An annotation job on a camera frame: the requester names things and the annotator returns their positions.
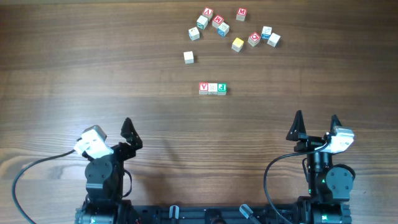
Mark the lone plain wooden block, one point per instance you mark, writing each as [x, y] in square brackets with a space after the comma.
[188, 57]

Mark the red Q letter block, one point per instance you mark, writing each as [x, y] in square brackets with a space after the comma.
[254, 39]

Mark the blue edged picture block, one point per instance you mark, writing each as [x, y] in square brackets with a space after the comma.
[223, 29]

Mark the red A letter block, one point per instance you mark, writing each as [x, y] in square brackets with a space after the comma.
[208, 13]

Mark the yellow W letter block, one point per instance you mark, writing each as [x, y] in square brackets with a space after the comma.
[237, 44]

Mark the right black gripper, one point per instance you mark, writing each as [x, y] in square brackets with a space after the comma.
[294, 133]

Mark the red M letter block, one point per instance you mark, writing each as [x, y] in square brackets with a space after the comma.
[241, 14]

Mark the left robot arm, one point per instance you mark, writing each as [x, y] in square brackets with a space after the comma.
[105, 200]

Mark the yellow K letter block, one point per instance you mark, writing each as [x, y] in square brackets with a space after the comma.
[212, 88]

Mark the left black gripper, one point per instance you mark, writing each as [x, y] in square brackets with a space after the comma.
[132, 142]

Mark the blue sided picture block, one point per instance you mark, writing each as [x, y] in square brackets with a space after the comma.
[266, 32]

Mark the teal edged picture block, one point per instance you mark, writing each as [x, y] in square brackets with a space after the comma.
[202, 22]

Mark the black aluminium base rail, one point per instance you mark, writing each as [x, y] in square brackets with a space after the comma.
[287, 213]

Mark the red V letter block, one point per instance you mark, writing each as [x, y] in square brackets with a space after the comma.
[203, 88]

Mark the rightmost plain wooden block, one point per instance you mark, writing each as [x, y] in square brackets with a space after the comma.
[273, 39]

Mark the red W letter block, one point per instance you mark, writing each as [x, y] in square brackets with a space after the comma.
[217, 21]

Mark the green E letter block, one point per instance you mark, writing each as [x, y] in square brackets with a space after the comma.
[222, 89]

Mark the plain block beside V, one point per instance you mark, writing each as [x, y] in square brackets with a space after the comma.
[194, 33]

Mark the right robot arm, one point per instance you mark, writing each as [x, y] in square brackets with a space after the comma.
[329, 184]

